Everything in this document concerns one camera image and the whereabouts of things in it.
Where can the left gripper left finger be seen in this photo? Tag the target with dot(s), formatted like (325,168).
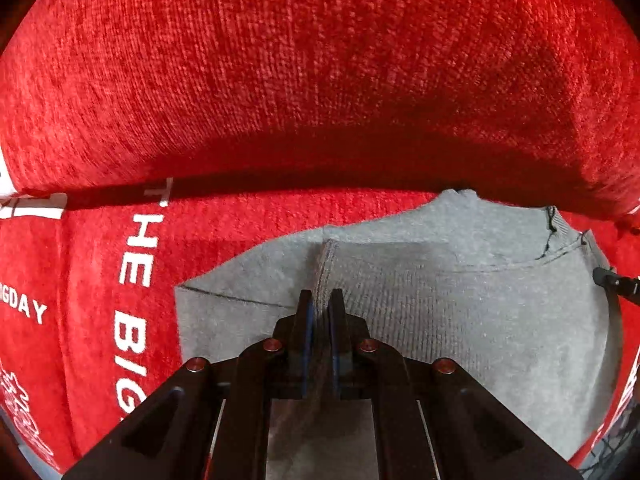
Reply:
(210,420)

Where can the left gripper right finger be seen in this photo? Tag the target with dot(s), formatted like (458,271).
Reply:
(432,420)

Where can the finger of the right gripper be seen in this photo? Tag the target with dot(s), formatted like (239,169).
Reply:
(627,288)

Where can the grey knit garment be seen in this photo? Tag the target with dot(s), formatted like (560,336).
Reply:
(507,292)

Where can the red wedding pillow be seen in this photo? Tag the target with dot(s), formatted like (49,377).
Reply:
(531,102)

